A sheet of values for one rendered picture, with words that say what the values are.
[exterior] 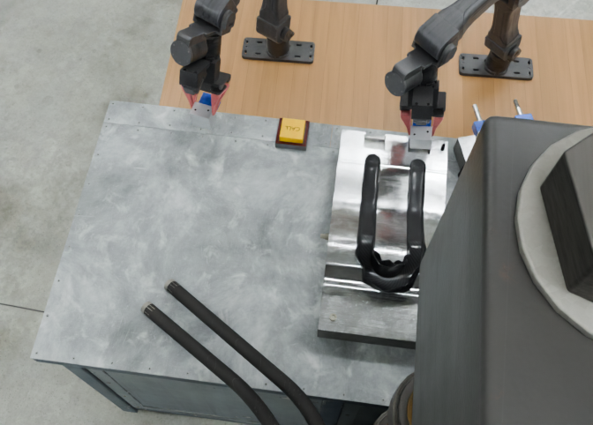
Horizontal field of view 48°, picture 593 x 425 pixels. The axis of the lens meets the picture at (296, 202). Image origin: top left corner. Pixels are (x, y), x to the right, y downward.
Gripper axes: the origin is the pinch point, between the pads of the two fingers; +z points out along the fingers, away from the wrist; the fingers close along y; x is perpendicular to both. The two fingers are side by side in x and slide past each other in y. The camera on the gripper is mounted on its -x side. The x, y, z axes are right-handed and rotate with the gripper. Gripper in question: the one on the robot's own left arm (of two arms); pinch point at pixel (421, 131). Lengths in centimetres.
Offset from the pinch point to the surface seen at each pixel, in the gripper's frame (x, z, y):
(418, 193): -9.8, 10.9, 0.4
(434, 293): -103, -61, 3
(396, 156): -2.2, 6.1, -5.4
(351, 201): -14.9, 10.2, -14.8
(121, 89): 90, 50, -125
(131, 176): -12, 10, -71
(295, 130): 5.0, 5.2, -31.6
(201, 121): -6, -4, -52
